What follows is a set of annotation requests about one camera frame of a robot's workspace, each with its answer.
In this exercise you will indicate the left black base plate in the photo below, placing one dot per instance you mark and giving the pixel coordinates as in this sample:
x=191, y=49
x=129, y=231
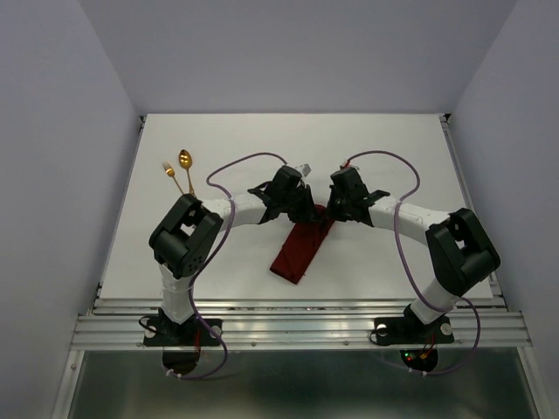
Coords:
x=158, y=333

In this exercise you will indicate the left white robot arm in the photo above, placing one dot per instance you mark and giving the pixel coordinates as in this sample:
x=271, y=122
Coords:
x=184, y=239

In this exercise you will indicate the aluminium mounting rail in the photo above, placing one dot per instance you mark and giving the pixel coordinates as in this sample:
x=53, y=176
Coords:
x=283, y=324

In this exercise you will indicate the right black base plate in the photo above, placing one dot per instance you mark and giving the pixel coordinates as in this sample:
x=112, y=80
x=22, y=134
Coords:
x=390, y=331

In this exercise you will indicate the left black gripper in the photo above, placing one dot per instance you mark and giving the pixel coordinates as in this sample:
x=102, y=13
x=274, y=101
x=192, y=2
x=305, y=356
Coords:
x=307, y=211

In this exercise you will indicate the gold spoon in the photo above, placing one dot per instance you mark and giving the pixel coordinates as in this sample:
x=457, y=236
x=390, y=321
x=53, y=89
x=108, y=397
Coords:
x=185, y=161

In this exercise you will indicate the gold fork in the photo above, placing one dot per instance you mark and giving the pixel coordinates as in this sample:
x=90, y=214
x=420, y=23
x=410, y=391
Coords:
x=171, y=173

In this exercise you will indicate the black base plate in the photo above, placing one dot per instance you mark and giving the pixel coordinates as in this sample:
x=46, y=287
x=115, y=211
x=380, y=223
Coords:
x=390, y=331
x=158, y=333

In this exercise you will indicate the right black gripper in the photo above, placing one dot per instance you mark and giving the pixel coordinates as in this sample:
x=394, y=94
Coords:
x=330, y=209

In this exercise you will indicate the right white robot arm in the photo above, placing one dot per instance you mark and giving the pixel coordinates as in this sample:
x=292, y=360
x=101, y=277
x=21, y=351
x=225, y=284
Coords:
x=461, y=252

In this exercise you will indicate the right aluminium table edge rail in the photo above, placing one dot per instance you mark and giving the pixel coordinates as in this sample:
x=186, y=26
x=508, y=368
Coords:
x=454, y=148

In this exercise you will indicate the dark red cloth napkin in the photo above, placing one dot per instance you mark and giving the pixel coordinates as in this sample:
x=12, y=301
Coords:
x=300, y=247

